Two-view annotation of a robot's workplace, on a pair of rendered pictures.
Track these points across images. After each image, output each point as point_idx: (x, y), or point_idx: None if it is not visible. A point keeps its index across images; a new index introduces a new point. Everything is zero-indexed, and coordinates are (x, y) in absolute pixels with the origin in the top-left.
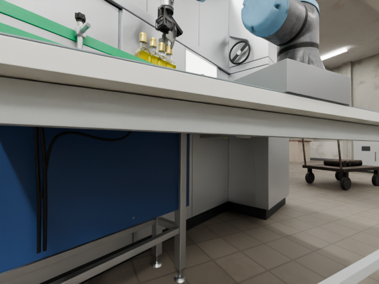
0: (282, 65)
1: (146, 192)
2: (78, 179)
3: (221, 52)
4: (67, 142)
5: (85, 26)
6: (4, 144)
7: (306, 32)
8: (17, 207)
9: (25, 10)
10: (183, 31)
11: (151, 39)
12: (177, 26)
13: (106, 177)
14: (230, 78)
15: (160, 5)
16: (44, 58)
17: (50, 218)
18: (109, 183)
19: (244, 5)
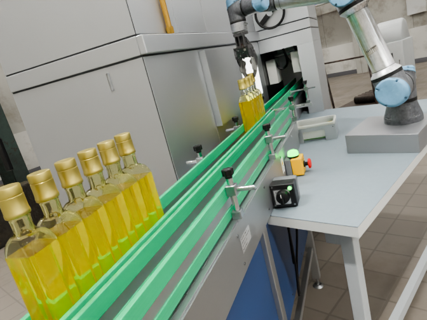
0: (415, 136)
1: (299, 231)
2: (288, 243)
3: (247, 17)
4: None
5: (283, 138)
6: (275, 242)
7: (411, 92)
8: (284, 275)
9: (257, 148)
10: (225, 24)
11: (245, 79)
12: (251, 45)
13: (291, 233)
14: (260, 46)
15: (238, 33)
16: (379, 207)
17: (290, 275)
18: (292, 237)
19: (379, 89)
